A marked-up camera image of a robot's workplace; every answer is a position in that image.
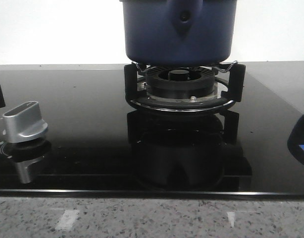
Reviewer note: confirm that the blue cooking pot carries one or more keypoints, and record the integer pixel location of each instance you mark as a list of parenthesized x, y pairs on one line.
[(178, 32)]

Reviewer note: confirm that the black pot support grate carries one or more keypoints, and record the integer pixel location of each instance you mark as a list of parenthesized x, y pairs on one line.
[(227, 90)]

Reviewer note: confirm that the black gas burner head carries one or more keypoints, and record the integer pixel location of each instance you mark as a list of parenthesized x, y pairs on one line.
[(180, 83)]

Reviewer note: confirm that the black glass cooktop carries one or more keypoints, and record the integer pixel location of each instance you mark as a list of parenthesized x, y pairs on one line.
[(97, 145)]

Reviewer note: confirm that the silver stove knob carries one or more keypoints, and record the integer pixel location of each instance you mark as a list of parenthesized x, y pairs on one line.
[(24, 123)]

